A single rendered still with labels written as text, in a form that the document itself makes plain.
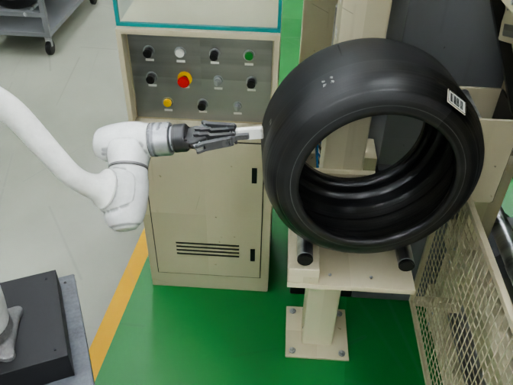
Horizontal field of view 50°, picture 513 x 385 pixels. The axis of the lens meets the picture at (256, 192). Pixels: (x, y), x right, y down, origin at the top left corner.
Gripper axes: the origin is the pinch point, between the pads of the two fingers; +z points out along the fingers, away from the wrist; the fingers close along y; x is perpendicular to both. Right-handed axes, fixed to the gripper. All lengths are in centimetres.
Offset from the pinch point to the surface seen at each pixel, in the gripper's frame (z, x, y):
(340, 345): 22, 126, 25
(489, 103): 71, 18, 37
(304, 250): 12.0, 32.7, -10.7
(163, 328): -56, 116, 29
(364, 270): 29, 47, -5
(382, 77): 32.5, -16.7, -7.2
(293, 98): 12.2, -11.1, -3.4
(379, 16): 35.1, -17.9, 24.6
